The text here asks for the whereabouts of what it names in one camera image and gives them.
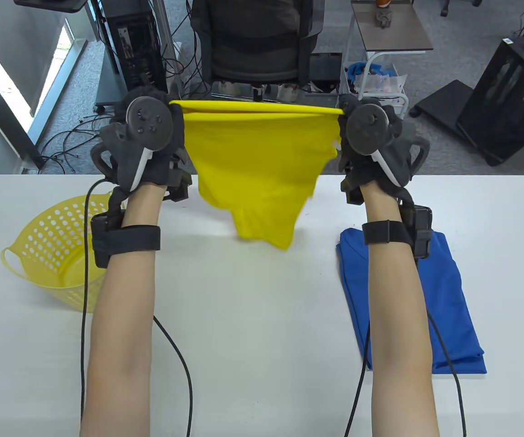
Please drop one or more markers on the person's right hand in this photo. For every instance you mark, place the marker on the person's right hand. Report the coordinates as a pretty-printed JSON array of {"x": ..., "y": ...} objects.
[{"x": 357, "y": 170}]

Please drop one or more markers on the silver desk column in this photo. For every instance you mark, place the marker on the silver desk column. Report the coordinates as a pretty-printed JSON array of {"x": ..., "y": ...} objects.
[{"x": 164, "y": 27}]

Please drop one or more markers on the clear plastic bags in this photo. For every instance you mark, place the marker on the clear plastic bags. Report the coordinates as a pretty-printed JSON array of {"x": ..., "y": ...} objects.
[{"x": 382, "y": 84}]

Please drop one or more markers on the black desk top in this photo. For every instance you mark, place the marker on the black desk top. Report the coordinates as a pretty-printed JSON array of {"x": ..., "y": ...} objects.
[{"x": 52, "y": 4}]

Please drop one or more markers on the orange object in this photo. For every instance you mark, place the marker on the orange object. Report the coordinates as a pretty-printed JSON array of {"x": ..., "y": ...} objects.
[{"x": 384, "y": 3}]

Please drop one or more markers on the yellow perforated laundry basket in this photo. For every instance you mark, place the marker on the yellow perforated laundry basket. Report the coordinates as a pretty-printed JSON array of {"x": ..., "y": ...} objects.
[{"x": 48, "y": 246}]

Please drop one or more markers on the person's left hand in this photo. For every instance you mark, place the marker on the person's left hand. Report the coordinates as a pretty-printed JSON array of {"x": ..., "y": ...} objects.
[{"x": 159, "y": 170}]

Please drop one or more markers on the grey crumpled glove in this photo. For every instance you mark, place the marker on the grey crumpled glove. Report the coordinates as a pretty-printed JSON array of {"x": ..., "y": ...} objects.
[{"x": 384, "y": 18}]

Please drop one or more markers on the person's left forearm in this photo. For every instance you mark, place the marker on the person's left forearm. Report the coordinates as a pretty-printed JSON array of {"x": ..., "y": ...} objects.
[{"x": 120, "y": 318}]

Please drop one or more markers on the black rolling platform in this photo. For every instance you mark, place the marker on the black rolling platform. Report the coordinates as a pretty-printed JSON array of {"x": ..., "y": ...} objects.
[{"x": 444, "y": 102}]

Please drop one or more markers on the black mesh computer case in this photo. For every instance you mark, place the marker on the black mesh computer case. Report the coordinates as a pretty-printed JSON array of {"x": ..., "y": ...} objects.
[{"x": 503, "y": 100}]

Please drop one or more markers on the black box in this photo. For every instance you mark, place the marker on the black box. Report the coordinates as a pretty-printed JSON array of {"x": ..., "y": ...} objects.
[{"x": 325, "y": 66}]

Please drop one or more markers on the yellow t-shirt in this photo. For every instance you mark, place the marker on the yellow t-shirt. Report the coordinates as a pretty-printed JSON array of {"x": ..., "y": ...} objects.
[{"x": 262, "y": 159}]

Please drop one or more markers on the person's right forearm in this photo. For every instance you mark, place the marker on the person's right forearm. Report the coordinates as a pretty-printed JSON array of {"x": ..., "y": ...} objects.
[{"x": 398, "y": 318}]

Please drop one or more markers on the blue t-shirt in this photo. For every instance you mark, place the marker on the blue t-shirt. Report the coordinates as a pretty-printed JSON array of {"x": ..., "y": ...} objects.
[
  {"x": 444, "y": 291},
  {"x": 466, "y": 368}
]

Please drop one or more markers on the brown side table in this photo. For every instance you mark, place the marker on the brown side table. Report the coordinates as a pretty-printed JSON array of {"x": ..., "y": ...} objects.
[{"x": 403, "y": 32}]

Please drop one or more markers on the black computer tower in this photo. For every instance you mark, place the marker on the black computer tower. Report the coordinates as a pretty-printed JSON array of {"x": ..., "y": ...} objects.
[{"x": 134, "y": 50}]

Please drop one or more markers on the grey computer trolley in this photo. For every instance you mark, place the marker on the grey computer trolley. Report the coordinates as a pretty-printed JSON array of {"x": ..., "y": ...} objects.
[{"x": 107, "y": 91}]

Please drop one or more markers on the white rolling cart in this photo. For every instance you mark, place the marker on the white rolling cart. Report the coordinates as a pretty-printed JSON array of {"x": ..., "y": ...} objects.
[{"x": 371, "y": 59}]

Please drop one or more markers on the blue cloth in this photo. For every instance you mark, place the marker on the blue cloth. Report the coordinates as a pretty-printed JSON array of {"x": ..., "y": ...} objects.
[{"x": 357, "y": 69}]

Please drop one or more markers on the black and white hand controller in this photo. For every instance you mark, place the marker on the black and white hand controller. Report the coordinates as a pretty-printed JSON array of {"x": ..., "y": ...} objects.
[
  {"x": 366, "y": 127},
  {"x": 150, "y": 123}
]

